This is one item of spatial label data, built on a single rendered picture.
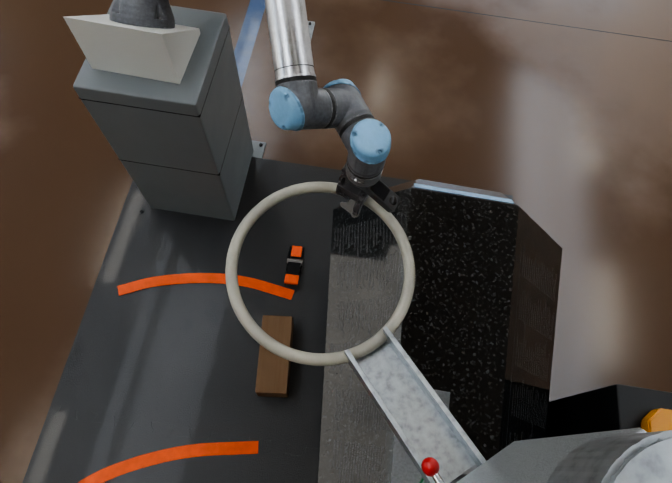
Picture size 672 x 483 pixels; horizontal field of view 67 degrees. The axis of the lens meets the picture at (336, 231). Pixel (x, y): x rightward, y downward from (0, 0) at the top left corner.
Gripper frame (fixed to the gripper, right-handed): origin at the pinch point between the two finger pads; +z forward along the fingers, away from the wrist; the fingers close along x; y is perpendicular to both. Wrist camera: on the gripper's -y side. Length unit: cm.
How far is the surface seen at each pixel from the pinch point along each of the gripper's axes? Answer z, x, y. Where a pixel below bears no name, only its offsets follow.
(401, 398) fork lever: -10, 42, -32
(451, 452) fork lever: -15, 47, -45
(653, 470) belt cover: -87, 47, -42
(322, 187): -8.0, 3.6, 11.1
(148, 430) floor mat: 83, 88, 36
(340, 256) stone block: 23.0, 8.3, 0.2
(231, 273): -8.1, 36.1, 18.9
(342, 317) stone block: 18.8, 26.1, -9.9
